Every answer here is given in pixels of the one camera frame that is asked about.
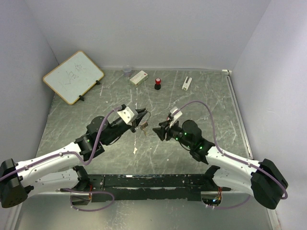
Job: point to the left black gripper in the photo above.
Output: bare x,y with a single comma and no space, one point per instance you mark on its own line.
135,123

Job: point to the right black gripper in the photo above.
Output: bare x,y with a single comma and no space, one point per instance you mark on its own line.
161,131

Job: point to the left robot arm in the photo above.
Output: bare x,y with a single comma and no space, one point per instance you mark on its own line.
64,168

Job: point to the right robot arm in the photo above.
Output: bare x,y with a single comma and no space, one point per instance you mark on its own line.
260,179

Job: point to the red black stamp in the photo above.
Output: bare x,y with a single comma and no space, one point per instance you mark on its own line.
157,85

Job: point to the small white green box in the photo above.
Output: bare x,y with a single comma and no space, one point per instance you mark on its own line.
139,78

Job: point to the clear plastic cup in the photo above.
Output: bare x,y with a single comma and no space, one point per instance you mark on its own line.
127,70

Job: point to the white usb adapter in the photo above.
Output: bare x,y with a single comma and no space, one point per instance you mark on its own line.
186,83

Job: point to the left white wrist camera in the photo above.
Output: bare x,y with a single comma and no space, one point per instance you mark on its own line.
127,114

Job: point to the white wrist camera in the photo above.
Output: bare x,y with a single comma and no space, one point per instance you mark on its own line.
127,114
173,117

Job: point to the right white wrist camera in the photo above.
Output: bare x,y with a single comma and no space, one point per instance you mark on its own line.
173,117

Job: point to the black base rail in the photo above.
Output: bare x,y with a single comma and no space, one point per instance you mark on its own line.
151,186

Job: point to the small whiteboard yellow frame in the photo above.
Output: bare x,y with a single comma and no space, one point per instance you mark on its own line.
74,77

